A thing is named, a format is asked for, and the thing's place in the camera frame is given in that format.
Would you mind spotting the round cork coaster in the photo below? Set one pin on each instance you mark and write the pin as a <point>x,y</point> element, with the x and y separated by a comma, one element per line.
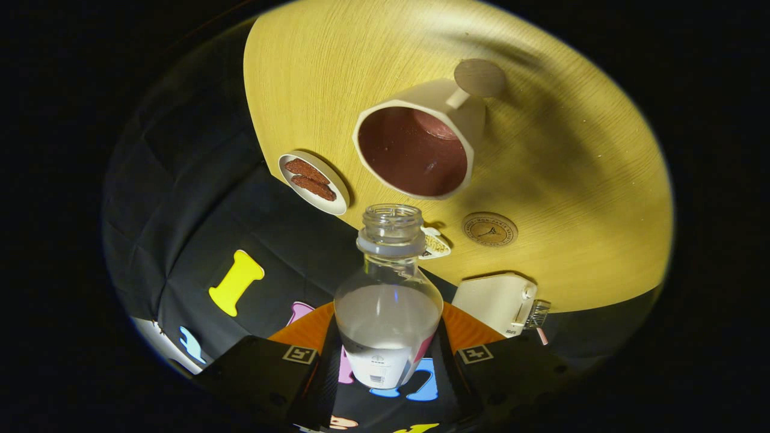
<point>489,229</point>

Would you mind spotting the white divided snack tray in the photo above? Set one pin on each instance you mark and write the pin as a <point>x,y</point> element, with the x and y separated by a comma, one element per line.
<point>437,243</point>

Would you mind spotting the clear juice bottle white label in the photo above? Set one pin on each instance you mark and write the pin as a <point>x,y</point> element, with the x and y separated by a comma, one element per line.
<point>388,313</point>

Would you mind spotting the wooden table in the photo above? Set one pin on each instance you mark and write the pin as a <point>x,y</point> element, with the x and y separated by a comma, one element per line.
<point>571,198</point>

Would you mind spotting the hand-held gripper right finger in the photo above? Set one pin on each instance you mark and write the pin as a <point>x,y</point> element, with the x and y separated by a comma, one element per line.
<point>448,373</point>

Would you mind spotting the black backdrop cloth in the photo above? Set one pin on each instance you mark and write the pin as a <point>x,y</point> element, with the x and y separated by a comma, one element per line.
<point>198,198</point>

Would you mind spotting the red striped straw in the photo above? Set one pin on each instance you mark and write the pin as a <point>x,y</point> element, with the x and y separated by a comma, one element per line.
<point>542,336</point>

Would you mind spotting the white toaster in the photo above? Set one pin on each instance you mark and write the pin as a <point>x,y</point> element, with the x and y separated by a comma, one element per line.
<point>490,300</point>

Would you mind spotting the brown meat piece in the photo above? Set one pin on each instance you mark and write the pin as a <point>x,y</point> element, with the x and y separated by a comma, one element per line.
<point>305,171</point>
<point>314,188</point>

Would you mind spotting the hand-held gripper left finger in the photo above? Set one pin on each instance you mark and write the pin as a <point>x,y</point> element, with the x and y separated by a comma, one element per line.
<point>319,391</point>

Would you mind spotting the white round plate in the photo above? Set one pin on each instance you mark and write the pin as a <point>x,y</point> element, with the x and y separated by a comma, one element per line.
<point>328,207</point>

